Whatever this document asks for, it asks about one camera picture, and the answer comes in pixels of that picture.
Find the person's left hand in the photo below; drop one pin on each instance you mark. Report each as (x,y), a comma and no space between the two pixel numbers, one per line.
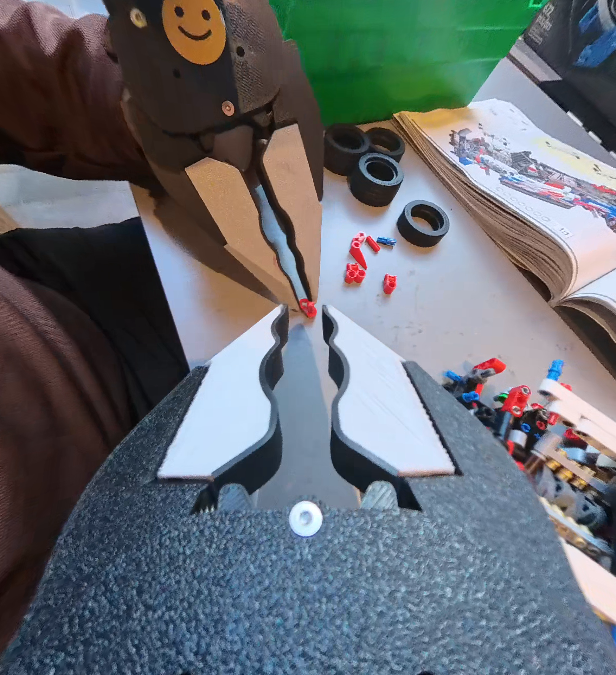
(234,145)

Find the red pointed tooth piece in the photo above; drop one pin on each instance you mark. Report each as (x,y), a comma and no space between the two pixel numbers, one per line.
(359,256)

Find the red two-hole connector block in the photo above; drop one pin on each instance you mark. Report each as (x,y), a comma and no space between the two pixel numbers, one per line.
(389,283)

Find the red triple-hole connector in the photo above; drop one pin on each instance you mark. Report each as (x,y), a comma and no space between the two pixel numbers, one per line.
(355,274)

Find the black toy tyre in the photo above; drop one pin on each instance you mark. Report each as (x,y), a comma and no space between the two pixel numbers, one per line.
(397,150)
(376,196)
(334,158)
(418,237)

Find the grey desk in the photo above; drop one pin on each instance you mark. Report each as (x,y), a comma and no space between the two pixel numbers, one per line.
(471,327)

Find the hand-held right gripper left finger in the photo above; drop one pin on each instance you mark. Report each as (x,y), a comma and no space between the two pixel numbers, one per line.
(218,422)

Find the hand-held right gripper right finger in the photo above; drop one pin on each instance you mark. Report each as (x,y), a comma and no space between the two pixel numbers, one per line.
(387,416)

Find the person's left forearm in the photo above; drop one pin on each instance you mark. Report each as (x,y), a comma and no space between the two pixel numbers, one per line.
(39,79)

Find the green plastic bin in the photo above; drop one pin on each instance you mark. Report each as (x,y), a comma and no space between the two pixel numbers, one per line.
(392,63)

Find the toy brick race car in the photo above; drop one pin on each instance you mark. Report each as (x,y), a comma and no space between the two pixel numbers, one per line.
(550,448)

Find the person's brown shirt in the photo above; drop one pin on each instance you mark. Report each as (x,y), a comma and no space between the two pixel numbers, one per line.
(23,422)

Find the toy car instruction booklet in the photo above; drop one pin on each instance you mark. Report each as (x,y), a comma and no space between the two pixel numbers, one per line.
(498,121)

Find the black trousers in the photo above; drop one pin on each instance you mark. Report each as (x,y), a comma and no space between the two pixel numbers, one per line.
(118,290)

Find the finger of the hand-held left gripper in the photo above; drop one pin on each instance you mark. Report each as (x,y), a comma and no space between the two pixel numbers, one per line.
(297,184)
(229,211)

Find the black toy set box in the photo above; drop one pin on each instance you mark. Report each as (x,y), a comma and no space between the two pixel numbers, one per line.
(603,105)

